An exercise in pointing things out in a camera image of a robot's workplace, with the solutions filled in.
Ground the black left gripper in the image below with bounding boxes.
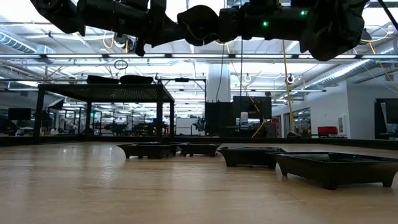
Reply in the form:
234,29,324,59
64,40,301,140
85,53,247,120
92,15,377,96
77,0,190,57

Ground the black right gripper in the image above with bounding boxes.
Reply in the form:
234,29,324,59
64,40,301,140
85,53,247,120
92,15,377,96
219,7,242,41

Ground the black leaf-shaped plate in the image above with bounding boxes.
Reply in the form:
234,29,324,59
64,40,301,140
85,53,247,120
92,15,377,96
177,4,220,47

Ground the black rounded rectangular plate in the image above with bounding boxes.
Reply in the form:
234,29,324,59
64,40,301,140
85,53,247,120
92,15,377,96
119,74,154,85

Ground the large black square plate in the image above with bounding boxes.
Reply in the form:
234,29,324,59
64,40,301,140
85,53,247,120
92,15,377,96
86,75,120,85

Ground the black perforated metal shelf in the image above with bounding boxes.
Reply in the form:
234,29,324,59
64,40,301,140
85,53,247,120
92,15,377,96
33,83,175,144

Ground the black cabinet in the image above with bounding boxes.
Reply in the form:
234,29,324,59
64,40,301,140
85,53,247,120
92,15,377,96
205,101,234,137

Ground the white cabinet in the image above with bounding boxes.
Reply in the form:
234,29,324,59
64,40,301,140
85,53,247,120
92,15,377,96
175,117,200,136

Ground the distant potted plant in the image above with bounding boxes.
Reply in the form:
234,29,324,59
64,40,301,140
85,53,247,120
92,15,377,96
192,117,206,133

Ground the red box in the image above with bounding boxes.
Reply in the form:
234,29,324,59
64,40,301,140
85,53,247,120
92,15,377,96
317,126,338,135

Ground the small black monitor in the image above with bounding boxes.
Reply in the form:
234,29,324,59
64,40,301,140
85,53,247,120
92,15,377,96
7,108,32,121

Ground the black hanging cable loop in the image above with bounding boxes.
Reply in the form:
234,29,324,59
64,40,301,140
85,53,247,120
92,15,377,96
113,59,129,71

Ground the yellow hanging cable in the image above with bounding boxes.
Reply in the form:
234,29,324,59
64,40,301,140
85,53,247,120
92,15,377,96
281,39,295,133

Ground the black wall monitor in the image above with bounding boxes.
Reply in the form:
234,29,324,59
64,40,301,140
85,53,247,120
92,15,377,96
374,98,398,140

